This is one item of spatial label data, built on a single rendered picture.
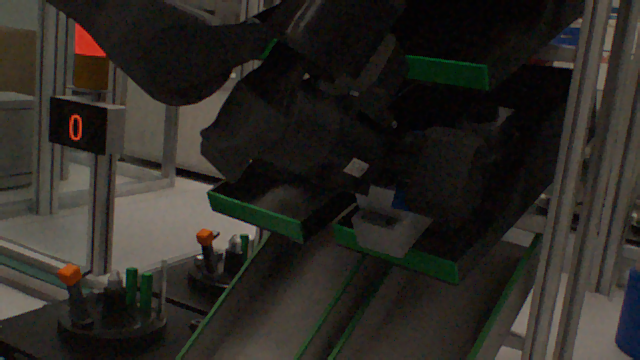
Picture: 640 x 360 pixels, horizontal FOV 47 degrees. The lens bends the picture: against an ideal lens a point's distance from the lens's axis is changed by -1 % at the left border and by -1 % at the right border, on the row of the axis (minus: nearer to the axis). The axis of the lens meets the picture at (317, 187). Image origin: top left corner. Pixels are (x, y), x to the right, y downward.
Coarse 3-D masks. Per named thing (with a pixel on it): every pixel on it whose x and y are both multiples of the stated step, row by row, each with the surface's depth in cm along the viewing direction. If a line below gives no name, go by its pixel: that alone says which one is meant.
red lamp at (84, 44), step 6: (78, 24) 106; (78, 30) 106; (78, 36) 106; (84, 36) 105; (78, 42) 106; (84, 42) 105; (90, 42) 105; (78, 48) 106; (84, 48) 105; (90, 48) 105; (96, 48) 106; (84, 54) 106; (90, 54) 106; (96, 54) 106; (102, 54) 107
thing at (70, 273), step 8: (72, 264) 88; (64, 272) 87; (72, 272) 87; (80, 272) 88; (88, 272) 89; (64, 280) 87; (72, 280) 87; (72, 288) 88; (80, 288) 89; (72, 296) 89; (80, 296) 89; (72, 304) 90; (80, 304) 89; (80, 312) 90
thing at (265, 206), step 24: (408, 96) 75; (408, 120) 76; (216, 192) 75; (240, 192) 78; (264, 192) 77; (288, 192) 76; (312, 192) 75; (336, 192) 70; (240, 216) 73; (264, 216) 70; (288, 216) 72; (312, 216) 68; (336, 216) 71
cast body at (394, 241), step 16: (368, 192) 58; (384, 192) 56; (368, 208) 59; (384, 208) 58; (352, 224) 59; (368, 224) 58; (384, 224) 57; (400, 224) 57; (416, 224) 59; (368, 240) 59; (384, 240) 58; (400, 240) 57; (416, 240) 59; (400, 256) 58
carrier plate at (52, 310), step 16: (64, 304) 102; (0, 320) 94; (16, 320) 95; (32, 320) 96; (48, 320) 96; (176, 320) 101; (192, 320) 101; (0, 336) 90; (16, 336) 91; (32, 336) 91; (48, 336) 92; (176, 336) 96; (0, 352) 90; (16, 352) 88; (32, 352) 87; (48, 352) 87; (64, 352) 88; (80, 352) 88; (96, 352) 89; (112, 352) 89; (128, 352) 90; (144, 352) 90; (160, 352) 91; (176, 352) 91
